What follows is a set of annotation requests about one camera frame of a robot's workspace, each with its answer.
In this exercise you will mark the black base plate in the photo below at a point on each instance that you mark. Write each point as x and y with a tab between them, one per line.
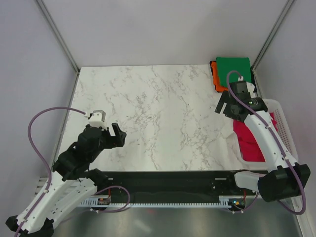
168	186

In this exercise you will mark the white slotted cable duct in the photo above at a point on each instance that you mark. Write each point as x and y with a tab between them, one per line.
96	202

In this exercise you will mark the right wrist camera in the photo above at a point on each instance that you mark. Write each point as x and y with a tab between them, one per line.
241	86

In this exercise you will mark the orange folded t shirt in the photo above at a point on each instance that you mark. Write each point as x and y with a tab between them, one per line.
216	79

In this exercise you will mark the aluminium frame post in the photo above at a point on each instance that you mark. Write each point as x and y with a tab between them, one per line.
50	21
273	32

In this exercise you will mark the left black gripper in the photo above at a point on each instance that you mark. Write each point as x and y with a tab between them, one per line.
118	140

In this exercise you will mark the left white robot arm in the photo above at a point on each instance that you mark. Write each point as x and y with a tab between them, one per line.
69	183

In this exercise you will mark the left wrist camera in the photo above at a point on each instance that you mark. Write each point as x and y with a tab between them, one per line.
97	118

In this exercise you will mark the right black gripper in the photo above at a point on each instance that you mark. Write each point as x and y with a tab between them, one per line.
224	98

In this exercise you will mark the white plastic basket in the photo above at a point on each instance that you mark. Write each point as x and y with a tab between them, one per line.
282	128

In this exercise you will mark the left aluminium frame post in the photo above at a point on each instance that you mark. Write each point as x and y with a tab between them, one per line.
50	21

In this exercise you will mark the right aluminium frame post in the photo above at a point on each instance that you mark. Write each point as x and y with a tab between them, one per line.
273	32

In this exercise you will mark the red t shirt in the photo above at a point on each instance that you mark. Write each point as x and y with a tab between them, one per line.
247	143

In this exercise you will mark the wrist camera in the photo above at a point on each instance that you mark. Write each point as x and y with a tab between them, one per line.
97	118
241	86

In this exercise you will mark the green folded t shirt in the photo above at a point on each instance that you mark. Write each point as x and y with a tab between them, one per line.
228	64

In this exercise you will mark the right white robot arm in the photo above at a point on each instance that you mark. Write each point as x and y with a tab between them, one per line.
285	177

